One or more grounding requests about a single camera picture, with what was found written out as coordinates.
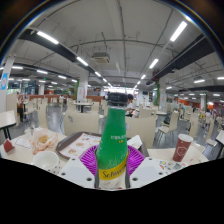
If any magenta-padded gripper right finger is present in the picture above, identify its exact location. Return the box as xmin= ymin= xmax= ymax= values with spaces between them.
xmin=125 ymin=144 xmax=168 ymax=189

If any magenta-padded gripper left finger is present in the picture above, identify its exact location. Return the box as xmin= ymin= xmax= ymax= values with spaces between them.
xmin=57 ymin=144 xmax=100 ymax=189

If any green-labelled clear drink bottle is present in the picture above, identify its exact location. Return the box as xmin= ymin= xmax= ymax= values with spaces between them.
xmin=95 ymin=92 xmax=130 ymax=190

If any colourful printed flyer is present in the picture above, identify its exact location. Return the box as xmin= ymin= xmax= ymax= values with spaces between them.
xmin=156 ymin=159 xmax=189 ymax=174

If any brown tray with paper liner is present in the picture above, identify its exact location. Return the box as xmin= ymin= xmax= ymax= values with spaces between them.
xmin=54 ymin=131 xmax=149 ymax=159

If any white polka-dot mug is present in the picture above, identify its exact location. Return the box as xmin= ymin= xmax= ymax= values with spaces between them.
xmin=32 ymin=150 xmax=63 ymax=174

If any crumpled white napkin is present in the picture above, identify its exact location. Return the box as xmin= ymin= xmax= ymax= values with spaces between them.
xmin=127 ymin=134 xmax=144 ymax=150

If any red paper cup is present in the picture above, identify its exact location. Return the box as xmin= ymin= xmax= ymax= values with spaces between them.
xmin=172 ymin=133 xmax=194 ymax=163

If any cream wooden chair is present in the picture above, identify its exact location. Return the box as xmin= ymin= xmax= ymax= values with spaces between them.
xmin=63 ymin=111 xmax=101 ymax=136
xmin=125 ymin=115 xmax=157 ymax=149

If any clear plastic food bag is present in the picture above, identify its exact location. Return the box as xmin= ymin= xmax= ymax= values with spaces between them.
xmin=28 ymin=127 xmax=59 ymax=154

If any group of cream chairs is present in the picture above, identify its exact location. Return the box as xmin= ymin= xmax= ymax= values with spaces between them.
xmin=24 ymin=98 xmax=224 ymax=158

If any white card with red border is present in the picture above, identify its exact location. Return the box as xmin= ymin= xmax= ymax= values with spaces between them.
xmin=13 ymin=136 xmax=33 ymax=150

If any person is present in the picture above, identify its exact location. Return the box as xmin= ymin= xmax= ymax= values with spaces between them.
xmin=124 ymin=93 xmax=136 ymax=118

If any red printed leaflet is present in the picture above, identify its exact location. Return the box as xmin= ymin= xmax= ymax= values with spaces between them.
xmin=2 ymin=138 xmax=15 ymax=154

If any cream dining table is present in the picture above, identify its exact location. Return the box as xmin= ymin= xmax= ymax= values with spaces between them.
xmin=0 ymin=109 xmax=18 ymax=139
xmin=215 ymin=129 xmax=224 ymax=159

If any ceiling air conditioner unit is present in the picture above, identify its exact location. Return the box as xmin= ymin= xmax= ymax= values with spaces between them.
xmin=91 ymin=51 xmax=111 ymax=65

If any group of ceiling lights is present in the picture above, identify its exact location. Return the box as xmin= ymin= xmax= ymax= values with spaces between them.
xmin=11 ymin=20 xmax=224 ymax=101

